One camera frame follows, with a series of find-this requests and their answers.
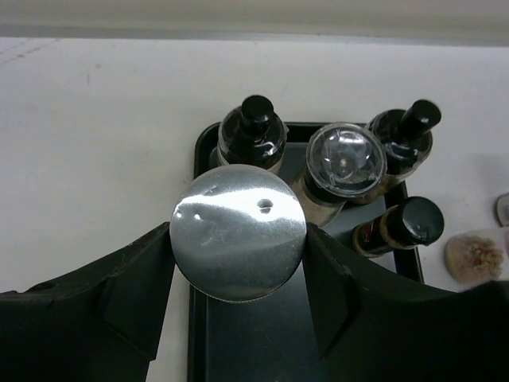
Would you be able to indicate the grey grinder cap salt jar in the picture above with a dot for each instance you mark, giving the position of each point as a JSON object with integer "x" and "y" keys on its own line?
{"x": 343, "y": 162}

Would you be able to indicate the black cap brown spice bottle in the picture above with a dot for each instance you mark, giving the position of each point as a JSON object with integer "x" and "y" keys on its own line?
{"x": 407, "y": 140}

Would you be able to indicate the silver cap blue label jar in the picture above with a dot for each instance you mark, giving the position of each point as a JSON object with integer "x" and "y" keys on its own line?
{"x": 238, "y": 233}

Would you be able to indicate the pink cap spice jar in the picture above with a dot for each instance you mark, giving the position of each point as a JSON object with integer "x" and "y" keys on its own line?
{"x": 477, "y": 257}

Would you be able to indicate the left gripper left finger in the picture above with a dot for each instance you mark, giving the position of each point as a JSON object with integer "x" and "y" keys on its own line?
{"x": 101, "y": 322}

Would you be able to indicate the black cap white powder bottle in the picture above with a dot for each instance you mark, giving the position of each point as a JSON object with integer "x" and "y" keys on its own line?
{"x": 252, "y": 134}

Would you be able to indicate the small black cap spice jar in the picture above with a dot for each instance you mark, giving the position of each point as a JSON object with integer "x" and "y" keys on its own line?
{"x": 413, "y": 222}

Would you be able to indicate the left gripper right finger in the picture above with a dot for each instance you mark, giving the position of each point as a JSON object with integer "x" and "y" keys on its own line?
{"x": 371, "y": 324}

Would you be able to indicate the black rectangular tray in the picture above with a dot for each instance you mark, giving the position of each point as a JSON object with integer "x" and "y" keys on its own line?
{"x": 272, "y": 339}

